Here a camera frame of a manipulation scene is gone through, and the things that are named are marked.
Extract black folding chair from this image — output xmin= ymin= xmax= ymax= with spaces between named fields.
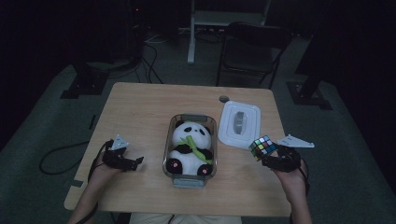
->
xmin=216 ymin=21 xmax=294 ymax=91

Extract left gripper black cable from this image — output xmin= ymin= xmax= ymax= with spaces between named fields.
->
xmin=75 ymin=139 xmax=115 ymax=224

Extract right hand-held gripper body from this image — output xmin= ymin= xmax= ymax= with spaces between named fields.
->
xmin=263 ymin=133 xmax=316 ymax=174

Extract person's right hand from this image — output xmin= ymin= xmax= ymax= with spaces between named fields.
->
xmin=273 ymin=167 xmax=308 ymax=201

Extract person's left hand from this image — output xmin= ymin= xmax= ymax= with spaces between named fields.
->
xmin=89 ymin=153 xmax=124 ymax=185

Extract person's beige trousers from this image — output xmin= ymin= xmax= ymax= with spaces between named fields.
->
xmin=128 ymin=212 xmax=243 ymax=224

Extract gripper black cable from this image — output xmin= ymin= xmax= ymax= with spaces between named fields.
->
xmin=75 ymin=139 xmax=115 ymax=224
xmin=289 ymin=157 xmax=311 ymax=224

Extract black floor cable loop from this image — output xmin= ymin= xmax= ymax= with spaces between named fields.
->
xmin=38 ymin=141 xmax=92 ymax=176

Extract clear plastic storage box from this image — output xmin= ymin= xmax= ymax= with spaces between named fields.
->
xmin=162 ymin=113 xmax=219 ymax=189

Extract panda plush toy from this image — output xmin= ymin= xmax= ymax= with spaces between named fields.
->
xmin=165 ymin=119 xmax=215 ymax=177

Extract black stand with base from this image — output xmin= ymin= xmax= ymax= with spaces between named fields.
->
xmin=59 ymin=59 xmax=110 ymax=101
xmin=285 ymin=0 xmax=333 ymax=111

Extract white storage box lid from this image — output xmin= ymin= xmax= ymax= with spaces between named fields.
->
xmin=217 ymin=99 xmax=262 ymax=150

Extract bundle of black floor cables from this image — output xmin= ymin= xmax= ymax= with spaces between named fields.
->
xmin=135 ymin=41 xmax=164 ymax=85

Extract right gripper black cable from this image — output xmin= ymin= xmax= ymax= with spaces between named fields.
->
xmin=289 ymin=157 xmax=311 ymax=224

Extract white metal desk frame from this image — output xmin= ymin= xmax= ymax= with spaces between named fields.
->
xmin=186 ymin=0 xmax=273 ymax=65

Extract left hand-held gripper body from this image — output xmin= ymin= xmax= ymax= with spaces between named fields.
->
xmin=102 ymin=133 xmax=135 ymax=172

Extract colourful puzzle cube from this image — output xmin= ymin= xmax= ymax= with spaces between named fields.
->
xmin=248 ymin=134 xmax=278 ymax=162

